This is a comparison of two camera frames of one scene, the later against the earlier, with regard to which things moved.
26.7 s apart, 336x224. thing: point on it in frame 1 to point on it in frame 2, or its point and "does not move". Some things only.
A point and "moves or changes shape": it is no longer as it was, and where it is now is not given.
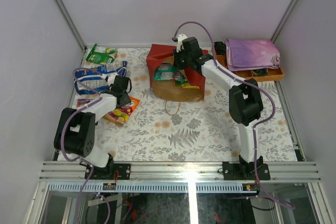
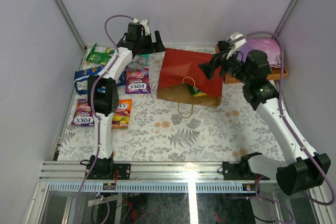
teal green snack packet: x=168 y=71 to x=140 y=61
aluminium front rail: x=168 y=171 does not move
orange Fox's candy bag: x=121 y=114 moves or changes shape
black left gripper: x=125 y=99 to x=148 y=46
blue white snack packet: x=93 y=81 does not move
